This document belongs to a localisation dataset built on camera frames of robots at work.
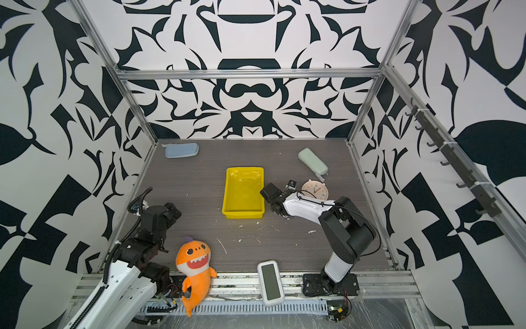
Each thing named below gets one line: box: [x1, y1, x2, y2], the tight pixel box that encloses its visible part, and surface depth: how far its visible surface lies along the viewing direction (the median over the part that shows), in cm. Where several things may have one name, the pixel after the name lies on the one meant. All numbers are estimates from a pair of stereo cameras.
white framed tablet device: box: [256, 259, 285, 307], surface depth 73 cm
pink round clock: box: [301, 178, 329, 201], surface depth 101 cm
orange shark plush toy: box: [175, 236, 218, 318], surface depth 74 cm
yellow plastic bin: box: [221, 166, 266, 220], surface depth 98 cm
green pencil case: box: [297, 147, 329, 176], surface depth 111 cm
